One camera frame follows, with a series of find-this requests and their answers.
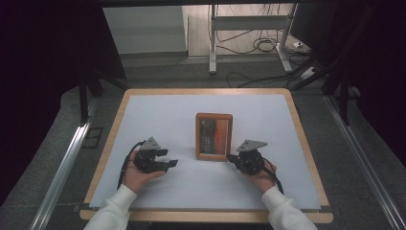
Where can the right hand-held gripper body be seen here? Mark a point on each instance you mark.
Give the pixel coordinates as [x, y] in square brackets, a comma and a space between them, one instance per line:
[250, 161]

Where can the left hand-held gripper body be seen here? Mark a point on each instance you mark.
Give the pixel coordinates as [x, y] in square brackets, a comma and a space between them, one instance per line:
[146, 161]

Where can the orange wooden tray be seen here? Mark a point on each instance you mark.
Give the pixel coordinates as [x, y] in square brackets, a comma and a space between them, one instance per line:
[214, 137]

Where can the person's left hand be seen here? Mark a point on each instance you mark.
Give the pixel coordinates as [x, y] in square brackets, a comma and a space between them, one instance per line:
[135, 179]

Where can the person's right hand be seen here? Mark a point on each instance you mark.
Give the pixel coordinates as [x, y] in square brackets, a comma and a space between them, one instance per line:
[265, 180]

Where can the white table mat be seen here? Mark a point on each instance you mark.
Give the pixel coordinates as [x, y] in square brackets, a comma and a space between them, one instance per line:
[166, 115]

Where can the black floor plate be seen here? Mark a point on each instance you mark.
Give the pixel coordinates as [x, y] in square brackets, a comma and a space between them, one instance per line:
[92, 137]

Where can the black metal stand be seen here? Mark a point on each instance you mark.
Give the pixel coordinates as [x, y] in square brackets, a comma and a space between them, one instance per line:
[343, 96]
[84, 96]

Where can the white power strip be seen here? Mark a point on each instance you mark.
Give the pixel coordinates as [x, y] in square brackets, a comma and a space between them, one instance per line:
[308, 73]

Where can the white cabinet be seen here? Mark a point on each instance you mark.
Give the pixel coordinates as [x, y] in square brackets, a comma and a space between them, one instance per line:
[143, 30]

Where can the small white plug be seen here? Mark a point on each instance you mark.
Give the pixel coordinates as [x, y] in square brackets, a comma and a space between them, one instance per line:
[298, 44]

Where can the dark curtain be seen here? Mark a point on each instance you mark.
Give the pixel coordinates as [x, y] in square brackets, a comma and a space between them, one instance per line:
[379, 64]
[48, 64]

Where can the aluminium rail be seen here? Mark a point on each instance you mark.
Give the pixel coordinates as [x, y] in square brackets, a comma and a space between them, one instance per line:
[367, 166]
[60, 172]

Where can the white metal desk frame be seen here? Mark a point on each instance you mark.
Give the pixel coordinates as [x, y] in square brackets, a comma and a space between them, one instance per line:
[249, 23]

